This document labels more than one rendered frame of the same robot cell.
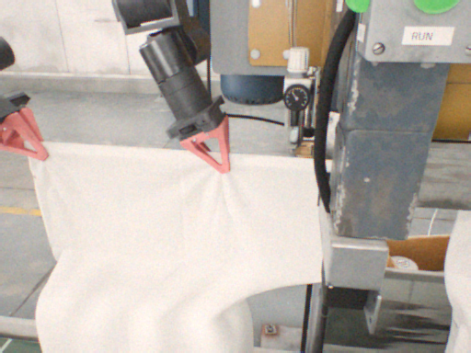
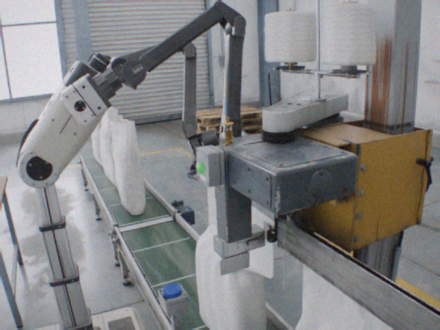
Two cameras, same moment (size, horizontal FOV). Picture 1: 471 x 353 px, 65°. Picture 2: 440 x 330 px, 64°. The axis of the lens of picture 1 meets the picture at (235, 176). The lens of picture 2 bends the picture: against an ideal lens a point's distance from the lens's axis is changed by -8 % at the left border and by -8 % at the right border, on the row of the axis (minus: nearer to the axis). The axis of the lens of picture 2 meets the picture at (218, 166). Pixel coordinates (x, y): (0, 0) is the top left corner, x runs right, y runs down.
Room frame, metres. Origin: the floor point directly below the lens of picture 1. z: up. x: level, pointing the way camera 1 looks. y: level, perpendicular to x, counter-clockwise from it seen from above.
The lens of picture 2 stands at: (-0.22, -0.92, 1.58)
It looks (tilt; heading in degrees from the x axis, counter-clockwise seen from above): 17 degrees down; 56
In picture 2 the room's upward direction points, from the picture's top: 3 degrees counter-clockwise
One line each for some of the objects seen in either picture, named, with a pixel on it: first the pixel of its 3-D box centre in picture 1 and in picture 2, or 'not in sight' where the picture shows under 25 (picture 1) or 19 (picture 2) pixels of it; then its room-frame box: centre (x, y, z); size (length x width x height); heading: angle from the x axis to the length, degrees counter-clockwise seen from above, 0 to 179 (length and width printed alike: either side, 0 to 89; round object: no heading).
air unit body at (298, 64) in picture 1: (298, 105); not in sight; (0.53, -0.09, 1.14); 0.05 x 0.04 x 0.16; 172
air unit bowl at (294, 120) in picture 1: (293, 127); not in sight; (0.54, -0.09, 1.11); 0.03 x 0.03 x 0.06
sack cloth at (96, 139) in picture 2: not in sight; (99, 132); (0.97, 3.27, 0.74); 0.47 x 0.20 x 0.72; 84
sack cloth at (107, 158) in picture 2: not in sight; (111, 143); (0.88, 2.59, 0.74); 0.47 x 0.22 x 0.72; 83
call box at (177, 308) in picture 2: not in sight; (174, 299); (0.20, 0.02, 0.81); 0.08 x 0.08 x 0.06; 82
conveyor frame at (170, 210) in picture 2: not in sight; (116, 183); (0.87, 2.55, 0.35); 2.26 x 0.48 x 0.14; 82
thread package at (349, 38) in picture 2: not in sight; (349, 34); (0.63, -0.29, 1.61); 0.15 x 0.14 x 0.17; 82
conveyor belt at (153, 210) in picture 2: not in sight; (116, 184); (0.87, 2.57, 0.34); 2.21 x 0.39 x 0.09; 82
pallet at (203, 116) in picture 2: not in sight; (226, 115); (3.81, 4.80, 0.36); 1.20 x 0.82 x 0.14; 168
